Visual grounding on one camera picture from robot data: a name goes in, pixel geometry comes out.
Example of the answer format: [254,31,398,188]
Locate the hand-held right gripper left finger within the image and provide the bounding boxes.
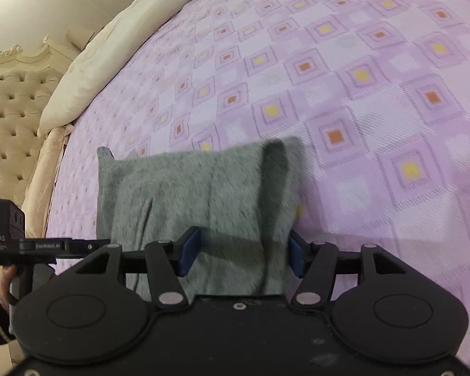
[75,226,202,309]

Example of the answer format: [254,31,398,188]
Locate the cream tufted headboard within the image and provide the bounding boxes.
[0,35,78,279]

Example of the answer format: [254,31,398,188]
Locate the pink checked bedsheet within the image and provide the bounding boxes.
[45,0,470,376]

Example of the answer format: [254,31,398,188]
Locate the grey pants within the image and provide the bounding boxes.
[97,136,305,297]

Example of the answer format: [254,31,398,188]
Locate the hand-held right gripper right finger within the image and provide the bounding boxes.
[289,229,403,311]

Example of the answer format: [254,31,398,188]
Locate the person's left hand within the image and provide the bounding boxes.
[0,264,18,311]

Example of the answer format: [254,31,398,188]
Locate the cream pillow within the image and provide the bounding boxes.
[37,0,236,138]

